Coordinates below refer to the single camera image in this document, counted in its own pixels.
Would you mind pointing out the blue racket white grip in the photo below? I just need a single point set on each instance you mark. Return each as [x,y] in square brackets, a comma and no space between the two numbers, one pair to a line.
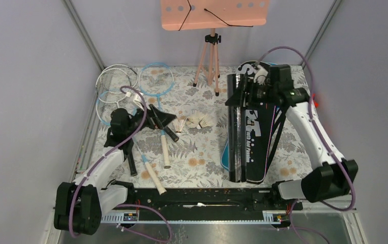
[156,80]

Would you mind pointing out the white shuttlecock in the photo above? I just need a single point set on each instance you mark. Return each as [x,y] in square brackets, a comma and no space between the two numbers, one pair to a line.
[193,120]
[205,121]
[178,125]

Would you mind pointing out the floral table mat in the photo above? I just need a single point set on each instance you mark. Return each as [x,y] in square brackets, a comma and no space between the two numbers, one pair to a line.
[196,159]

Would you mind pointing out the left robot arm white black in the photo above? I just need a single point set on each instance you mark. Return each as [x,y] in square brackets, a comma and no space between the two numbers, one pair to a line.
[80,204]

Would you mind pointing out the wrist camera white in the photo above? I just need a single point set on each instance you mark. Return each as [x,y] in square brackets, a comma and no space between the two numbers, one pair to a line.
[135,99]
[260,75]

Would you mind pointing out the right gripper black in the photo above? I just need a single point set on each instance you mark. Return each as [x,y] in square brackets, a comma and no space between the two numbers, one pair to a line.
[236,98]

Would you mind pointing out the white racket rear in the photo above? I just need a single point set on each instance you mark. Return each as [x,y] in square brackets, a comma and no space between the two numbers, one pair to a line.
[108,90]

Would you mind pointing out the black shuttlecock tube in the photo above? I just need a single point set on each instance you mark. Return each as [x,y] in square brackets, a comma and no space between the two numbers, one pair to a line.
[237,164]

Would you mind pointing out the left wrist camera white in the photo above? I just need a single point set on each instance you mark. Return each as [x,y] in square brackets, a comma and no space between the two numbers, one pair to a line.
[135,99]

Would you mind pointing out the black sport racket bag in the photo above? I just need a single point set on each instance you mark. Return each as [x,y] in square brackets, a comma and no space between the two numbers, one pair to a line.
[256,124]

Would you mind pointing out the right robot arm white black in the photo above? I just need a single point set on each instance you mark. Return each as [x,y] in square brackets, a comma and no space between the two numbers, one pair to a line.
[332,174]

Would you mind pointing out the blue racket bag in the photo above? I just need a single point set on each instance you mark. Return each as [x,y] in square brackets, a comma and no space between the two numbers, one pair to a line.
[247,69]

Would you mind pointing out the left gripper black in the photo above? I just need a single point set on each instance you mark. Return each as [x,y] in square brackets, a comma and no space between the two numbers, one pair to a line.
[160,119]

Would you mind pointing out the white racket black grip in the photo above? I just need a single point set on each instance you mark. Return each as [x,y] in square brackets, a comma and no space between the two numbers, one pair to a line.
[152,81]

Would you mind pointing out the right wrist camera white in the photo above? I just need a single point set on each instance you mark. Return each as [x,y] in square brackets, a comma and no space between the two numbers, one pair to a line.
[260,75]

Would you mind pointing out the pink music stand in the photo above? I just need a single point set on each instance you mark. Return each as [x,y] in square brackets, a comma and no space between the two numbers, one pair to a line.
[211,15]

